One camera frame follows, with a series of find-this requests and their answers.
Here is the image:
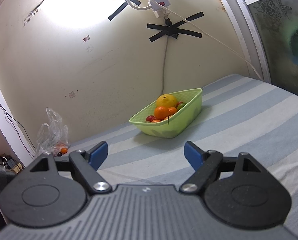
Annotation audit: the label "small plug adapter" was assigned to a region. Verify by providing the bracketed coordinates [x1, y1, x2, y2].
[2, 156, 23, 173]

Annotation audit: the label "clear plastic bag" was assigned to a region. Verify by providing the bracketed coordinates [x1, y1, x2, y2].
[36, 107, 70, 157]

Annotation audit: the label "large yellow orange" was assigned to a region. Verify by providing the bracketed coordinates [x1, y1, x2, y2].
[156, 94, 179, 109]

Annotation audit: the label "grey wall cable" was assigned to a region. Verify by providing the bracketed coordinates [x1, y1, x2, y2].
[161, 39, 169, 94]

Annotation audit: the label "white window frame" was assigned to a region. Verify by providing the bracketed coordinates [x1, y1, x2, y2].
[213, 0, 273, 84]

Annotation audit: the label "thin white cable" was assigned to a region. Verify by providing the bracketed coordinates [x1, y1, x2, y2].
[167, 7, 265, 81]

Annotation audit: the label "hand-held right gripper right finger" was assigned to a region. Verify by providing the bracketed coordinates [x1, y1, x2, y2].
[179, 141, 269, 195]

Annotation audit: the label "green plastic basket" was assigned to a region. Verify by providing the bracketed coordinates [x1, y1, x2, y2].
[129, 88, 203, 139]

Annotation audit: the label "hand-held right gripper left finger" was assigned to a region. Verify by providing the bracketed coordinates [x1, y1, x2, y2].
[19, 141, 113, 196]

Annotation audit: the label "frosted patterned window glass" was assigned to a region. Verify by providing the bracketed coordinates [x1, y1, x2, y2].
[233, 0, 298, 101]

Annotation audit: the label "black tape cross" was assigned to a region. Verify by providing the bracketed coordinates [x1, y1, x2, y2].
[147, 11, 205, 42]
[107, 0, 142, 22]

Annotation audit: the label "thin black cables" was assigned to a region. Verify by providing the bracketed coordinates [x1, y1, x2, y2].
[0, 82, 37, 156]

